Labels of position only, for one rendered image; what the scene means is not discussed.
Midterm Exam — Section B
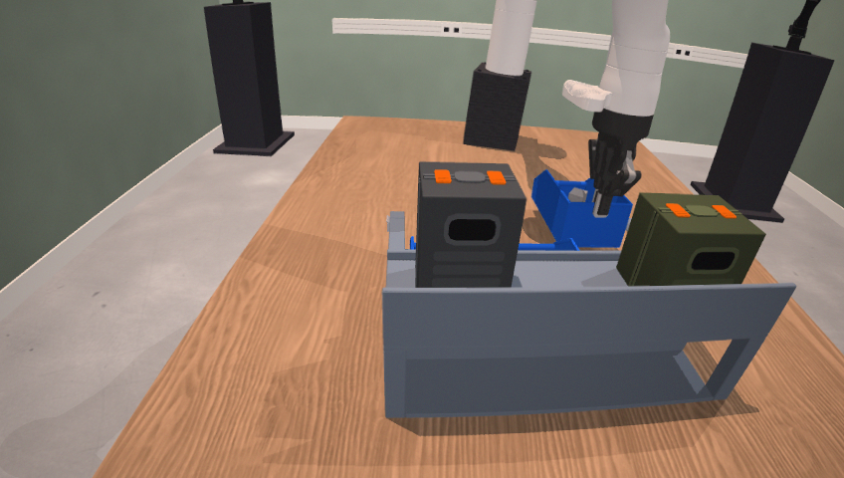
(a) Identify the olive green case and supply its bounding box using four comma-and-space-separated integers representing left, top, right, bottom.
616, 192, 766, 286

